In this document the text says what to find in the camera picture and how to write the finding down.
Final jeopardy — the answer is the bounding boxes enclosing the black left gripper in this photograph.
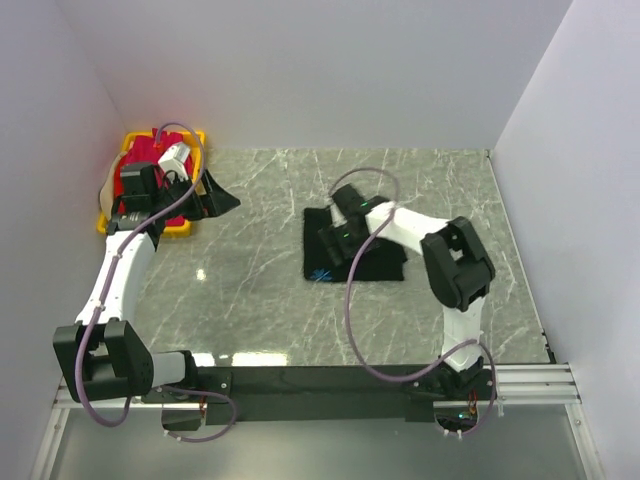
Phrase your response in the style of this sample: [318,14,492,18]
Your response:
[152,168,240,221]

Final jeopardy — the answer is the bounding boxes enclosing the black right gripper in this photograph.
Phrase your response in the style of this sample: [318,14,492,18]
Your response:
[322,219,382,268]

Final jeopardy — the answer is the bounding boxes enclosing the black t shirt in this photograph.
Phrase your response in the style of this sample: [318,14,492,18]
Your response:
[303,208,407,283]

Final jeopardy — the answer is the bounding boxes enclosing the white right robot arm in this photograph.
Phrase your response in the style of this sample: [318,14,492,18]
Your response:
[319,184,495,399]

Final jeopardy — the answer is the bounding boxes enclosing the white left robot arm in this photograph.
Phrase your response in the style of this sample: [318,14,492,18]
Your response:
[53,162,241,403]

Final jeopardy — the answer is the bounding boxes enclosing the yellow plastic bin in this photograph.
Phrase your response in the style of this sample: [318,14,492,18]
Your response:
[96,130,206,238]

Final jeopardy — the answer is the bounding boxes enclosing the magenta t shirt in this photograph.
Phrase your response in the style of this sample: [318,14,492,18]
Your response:
[118,128,201,177]

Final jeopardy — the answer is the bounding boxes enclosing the beige t shirt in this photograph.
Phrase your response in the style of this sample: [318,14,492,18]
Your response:
[98,151,126,219]

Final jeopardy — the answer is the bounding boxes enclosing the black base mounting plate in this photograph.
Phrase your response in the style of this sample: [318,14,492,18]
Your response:
[140,365,499,433]

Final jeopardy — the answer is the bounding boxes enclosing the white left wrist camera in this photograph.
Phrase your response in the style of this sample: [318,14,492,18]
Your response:
[158,142,191,180]

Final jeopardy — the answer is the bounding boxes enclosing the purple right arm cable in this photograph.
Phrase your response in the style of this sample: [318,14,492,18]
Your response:
[329,167,498,437]

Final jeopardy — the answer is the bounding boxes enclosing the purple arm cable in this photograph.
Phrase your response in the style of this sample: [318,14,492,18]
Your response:
[329,167,498,437]
[74,120,239,443]

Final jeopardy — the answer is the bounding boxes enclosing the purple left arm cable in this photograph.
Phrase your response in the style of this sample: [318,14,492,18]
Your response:
[74,120,239,443]

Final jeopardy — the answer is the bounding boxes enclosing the aluminium extrusion rail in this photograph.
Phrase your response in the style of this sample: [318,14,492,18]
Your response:
[52,364,582,411]

